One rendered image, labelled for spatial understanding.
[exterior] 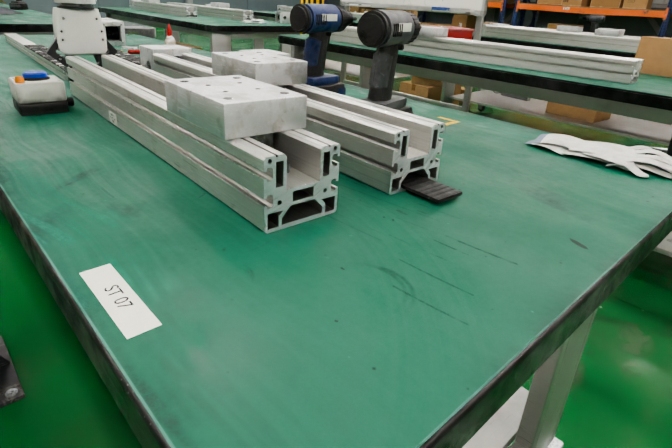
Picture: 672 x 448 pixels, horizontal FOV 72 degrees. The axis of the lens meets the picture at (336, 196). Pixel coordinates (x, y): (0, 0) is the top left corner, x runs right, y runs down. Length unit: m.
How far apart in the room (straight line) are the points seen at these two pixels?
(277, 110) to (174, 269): 0.21
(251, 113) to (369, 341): 0.29
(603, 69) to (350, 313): 1.78
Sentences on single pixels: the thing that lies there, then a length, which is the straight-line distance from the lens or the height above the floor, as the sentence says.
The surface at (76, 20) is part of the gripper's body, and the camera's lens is 1.24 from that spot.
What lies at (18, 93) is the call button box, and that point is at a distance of 1.04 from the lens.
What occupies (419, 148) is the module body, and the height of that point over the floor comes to 0.83.
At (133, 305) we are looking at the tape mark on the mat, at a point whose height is 0.78.
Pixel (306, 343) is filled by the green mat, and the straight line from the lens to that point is 0.36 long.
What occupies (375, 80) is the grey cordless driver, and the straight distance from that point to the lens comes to 0.84.
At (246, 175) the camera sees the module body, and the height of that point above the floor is 0.84.
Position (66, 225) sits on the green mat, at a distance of 0.56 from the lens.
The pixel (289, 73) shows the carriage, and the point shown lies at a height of 0.89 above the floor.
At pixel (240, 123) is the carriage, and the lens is 0.52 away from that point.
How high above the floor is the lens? 1.01
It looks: 23 degrees down
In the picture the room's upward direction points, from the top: 3 degrees clockwise
